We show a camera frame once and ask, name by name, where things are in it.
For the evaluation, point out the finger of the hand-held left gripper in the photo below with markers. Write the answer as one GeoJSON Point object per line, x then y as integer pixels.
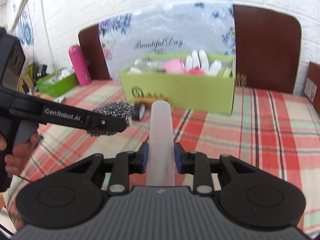
{"type": "Point", "coordinates": [107, 124]}

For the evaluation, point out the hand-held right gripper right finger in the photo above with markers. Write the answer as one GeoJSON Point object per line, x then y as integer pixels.
{"type": "Point", "coordinates": [178, 158]}

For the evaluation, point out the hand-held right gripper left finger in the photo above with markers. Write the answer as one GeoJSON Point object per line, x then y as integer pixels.
{"type": "Point", "coordinates": [144, 158]}

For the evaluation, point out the steel wool scourer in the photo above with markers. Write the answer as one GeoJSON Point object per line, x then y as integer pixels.
{"type": "Point", "coordinates": [117, 110]}

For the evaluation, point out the translucent white tube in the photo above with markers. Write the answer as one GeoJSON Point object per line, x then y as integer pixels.
{"type": "Point", "coordinates": [161, 130]}

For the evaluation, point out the white glove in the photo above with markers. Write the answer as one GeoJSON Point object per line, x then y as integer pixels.
{"type": "Point", "coordinates": [137, 66]}
{"type": "Point", "coordinates": [202, 61]}

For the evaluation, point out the light green box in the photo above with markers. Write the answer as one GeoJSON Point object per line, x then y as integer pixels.
{"type": "Point", "coordinates": [187, 92]}

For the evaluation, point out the pink knit glove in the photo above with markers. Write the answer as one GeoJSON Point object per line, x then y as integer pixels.
{"type": "Point", "coordinates": [173, 67]}

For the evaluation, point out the person's left hand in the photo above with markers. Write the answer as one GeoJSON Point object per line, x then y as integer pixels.
{"type": "Point", "coordinates": [18, 160]}

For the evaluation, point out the black tape roll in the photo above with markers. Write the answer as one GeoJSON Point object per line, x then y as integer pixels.
{"type": "Point", "coordinates": [136, 111]}

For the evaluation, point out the dark green tray box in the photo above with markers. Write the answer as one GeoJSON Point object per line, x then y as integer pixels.
{"type": "Point", "coordinates": [57, 83]}

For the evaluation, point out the black device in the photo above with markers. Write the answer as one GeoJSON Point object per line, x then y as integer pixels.
{"type": "Point", "coordinates": [41, 71]}

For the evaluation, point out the gold box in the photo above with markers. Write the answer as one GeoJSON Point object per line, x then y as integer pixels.
{"type": "Point", "coordinates": [147, 100]}

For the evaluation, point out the pink thermos bottle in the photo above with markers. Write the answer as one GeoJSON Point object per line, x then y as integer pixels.
{"type": "Point", "coordinates": [80, 65]}

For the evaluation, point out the red plaid blanket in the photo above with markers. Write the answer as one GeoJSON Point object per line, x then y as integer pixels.
{"type": "Point", "coordinates": [250, 130]}

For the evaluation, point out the gold paper ornament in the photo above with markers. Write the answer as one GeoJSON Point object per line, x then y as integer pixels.
{"type": "Point", "coordinates": [240, 80]}

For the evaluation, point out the floral plastic bag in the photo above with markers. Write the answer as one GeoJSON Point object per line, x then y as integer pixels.
{"type": "Point", "coordinates": [155, 30]}

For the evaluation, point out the brown wooden headboard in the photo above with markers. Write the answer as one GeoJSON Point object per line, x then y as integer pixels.
{"type": "Point", "coordinates": [265, 50]}

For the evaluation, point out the brown cardboard box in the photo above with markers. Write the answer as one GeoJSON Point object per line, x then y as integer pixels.
{"type": "Point", "coordinates": [312, 82]}

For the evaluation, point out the blue wall sticker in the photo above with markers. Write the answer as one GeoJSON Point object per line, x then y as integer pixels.
{"type": "Point", "coordinates": [25, 30]}

